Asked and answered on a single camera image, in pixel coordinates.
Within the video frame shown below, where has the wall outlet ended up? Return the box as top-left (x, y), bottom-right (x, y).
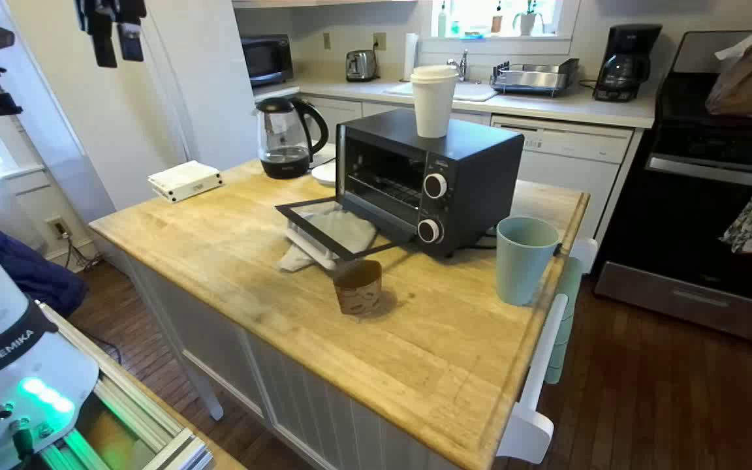
top-left (44, 214), bottom-right (72, 245)

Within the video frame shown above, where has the metal dish rack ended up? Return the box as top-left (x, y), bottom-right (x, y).
top-left (489, 56), bottom-right (583, 99)

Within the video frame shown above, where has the white paper cup with lid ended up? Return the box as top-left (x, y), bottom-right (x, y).
top-left (408, 64), bottom-right (463, 142)

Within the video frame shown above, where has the white cloth under oven door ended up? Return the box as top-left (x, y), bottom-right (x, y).
top-left (277, 203), bottom-right (378, 274)

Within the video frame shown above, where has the white paper towel roll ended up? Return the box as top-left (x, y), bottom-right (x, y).
top-left (400, 31), bottom-right (423, 87)

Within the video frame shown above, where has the chrome sink faucet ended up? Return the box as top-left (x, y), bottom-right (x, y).
top-left (446, 51), bottom-right (476, 87)

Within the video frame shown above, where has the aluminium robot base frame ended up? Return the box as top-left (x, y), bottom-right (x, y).
top-left (38, 304), bottom-right (217, 470)

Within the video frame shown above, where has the white flat box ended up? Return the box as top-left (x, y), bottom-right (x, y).
top-left (145, 159), bottom-right (225, 203)

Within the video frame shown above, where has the black toaster oven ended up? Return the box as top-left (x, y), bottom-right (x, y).
top-left (275, 108), bottom-right (527, 263)

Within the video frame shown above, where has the black coffee maker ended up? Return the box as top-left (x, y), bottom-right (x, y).
top-left (592, 21), bottom-right (665, 105)

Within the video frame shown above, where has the black kitchen stove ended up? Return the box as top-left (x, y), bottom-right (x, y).
top-left (592, 28), bottom-right (752, 355)

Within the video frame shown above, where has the small plant pot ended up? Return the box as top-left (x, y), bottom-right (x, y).
top-left (515, 0), bottom-right (541, 40)

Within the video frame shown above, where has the blue cloth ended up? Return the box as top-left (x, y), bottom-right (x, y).
top-left (0, 199), bottom-right (91, 320)

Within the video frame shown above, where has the silver toaster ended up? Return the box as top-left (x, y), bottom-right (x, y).
top-left (341, 48), bottom-right (382, 87)

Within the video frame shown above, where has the brown cup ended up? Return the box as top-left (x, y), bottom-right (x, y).
top-left (332, 258), bottom-right (387, 320)

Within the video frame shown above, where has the white island towel bar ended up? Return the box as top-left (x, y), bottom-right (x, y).
top-left (494, 293), bottom-right (570, 468)

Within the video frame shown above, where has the glass electric kettle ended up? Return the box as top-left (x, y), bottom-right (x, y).
top-left (256, 94), bottom-right (332, 180)

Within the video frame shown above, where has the white kitchen island cabinet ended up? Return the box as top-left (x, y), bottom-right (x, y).
top-left (100, 244), bottom-right (463, 470)

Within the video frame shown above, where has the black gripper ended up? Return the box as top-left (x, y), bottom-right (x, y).
top-left (72, 0), bottom-right (148, 70)

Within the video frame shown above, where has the white dishwasher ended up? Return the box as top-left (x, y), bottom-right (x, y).
top-left (489, 113), bottom-right (634, 244)

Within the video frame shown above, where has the teal plastic cup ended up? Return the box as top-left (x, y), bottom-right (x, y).
top-left (494, 214), bottom-right (561, 308)

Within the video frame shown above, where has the brown paper bag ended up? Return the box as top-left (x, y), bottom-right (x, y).
top-left (703, 25), bottom-right (752, 120)

